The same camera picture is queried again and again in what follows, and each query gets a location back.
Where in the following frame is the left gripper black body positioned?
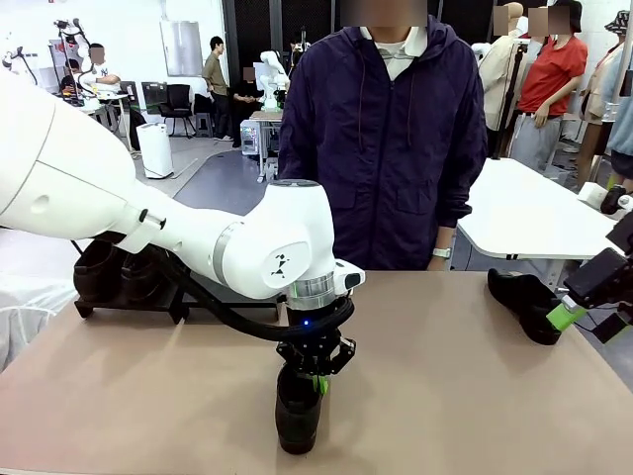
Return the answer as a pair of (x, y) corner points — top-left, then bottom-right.
(284, 304), (347, 370)

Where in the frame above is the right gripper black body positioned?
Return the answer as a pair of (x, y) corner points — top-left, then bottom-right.
(563, 246), (628, 311)

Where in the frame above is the black shoe stand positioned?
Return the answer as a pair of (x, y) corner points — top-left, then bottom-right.
(74, 291), (281, 326)

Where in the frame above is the white folding table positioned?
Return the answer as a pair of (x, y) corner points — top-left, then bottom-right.
(457, 156), (633, 298)

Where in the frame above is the light blue hanging garment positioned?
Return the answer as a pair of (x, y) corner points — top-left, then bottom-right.
(605, 48), (633, 179)

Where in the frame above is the black tripod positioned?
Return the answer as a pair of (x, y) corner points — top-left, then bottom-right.
(489, 42), (528, 160)

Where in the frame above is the person in purple jacket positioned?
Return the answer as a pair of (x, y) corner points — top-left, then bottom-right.
(278, 12), (489, 272)

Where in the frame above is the mannequin in beige jacket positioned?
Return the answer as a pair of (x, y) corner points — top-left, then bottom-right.
(472, 2), (530, 133)

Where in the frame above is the background table with computer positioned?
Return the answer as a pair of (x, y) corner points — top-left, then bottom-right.
(239, 108), (286, 182)

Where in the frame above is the white air purifier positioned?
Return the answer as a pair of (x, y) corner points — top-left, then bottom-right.
(136, 122), (174, 180)

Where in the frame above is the seated person in black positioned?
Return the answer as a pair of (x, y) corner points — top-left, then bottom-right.
(231, 66), (263, 149)

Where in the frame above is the white plastic bag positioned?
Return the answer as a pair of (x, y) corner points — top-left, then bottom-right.
(0, 276), (75, 372)

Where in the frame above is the black office chair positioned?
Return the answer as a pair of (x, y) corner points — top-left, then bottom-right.
(158, 83), (197, 139)

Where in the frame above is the standing person in olive shirt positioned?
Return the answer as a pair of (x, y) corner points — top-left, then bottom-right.
(202, 35), (231, 143)

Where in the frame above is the black monitor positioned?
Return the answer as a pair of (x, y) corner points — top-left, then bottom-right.
(140, 81), (169, 113)

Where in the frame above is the seated person in white shirt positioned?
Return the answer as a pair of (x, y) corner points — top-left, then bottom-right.
(73, 43), (123, 100)

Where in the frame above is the black cable hose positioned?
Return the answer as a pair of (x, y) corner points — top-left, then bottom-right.
(162, 246), (356, 342)

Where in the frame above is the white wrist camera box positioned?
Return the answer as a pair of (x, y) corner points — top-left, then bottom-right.
(333, 259), (367, 298)

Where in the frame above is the grey wall panel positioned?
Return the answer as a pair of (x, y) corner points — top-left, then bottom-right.
(158, 19), (205, 78)

